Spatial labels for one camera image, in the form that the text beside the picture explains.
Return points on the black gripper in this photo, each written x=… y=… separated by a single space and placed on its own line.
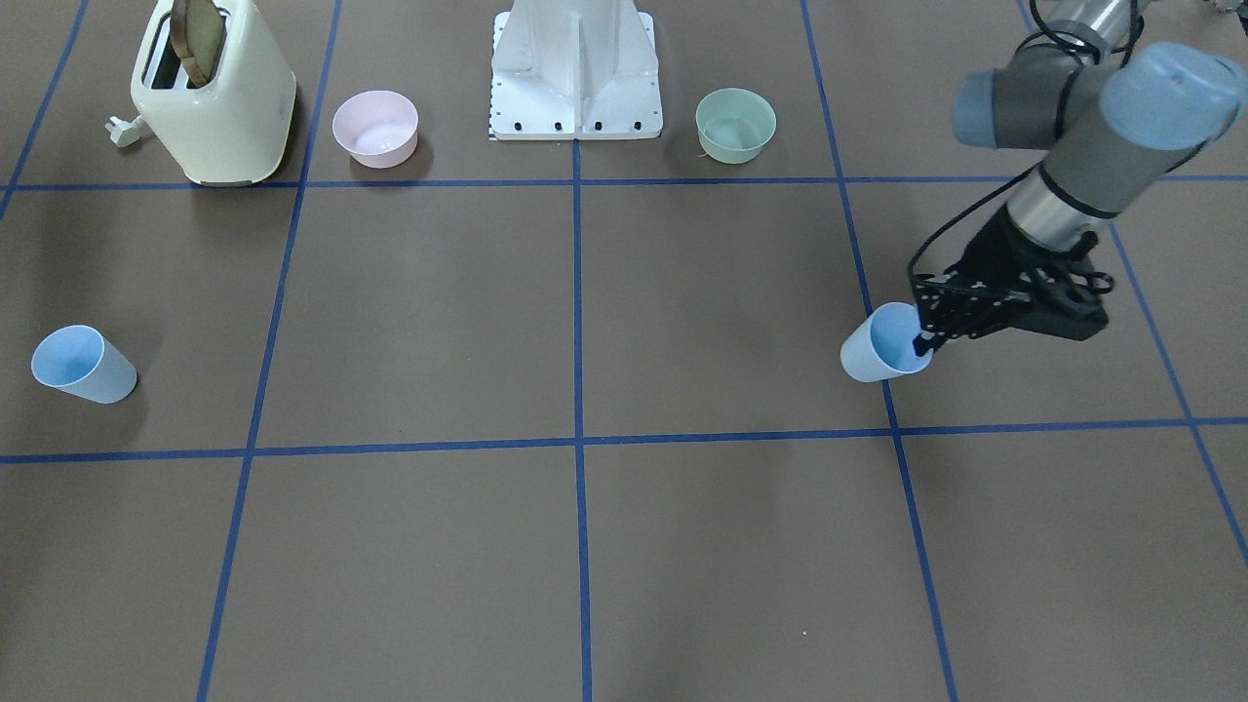
x=993 y=255

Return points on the light blue cup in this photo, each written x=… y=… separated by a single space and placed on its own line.
x=79 y=361
x=883 y=347

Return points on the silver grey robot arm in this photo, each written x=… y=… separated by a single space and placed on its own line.
x=1109 y=122

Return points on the green bowl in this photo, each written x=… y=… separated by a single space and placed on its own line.
x=734 y=125

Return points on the pink bowl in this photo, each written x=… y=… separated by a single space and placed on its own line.
x=379 y=129

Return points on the cream white toaster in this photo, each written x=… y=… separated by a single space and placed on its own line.
x=233 y=131

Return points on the brown toast slice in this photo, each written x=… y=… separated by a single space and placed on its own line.
x=197 y=36

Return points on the white toaster plug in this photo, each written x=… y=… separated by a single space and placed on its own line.
x=125 y=133

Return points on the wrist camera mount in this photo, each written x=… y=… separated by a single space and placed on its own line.
x=1066 y=300

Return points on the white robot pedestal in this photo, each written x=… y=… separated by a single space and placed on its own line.
x=574 y=70

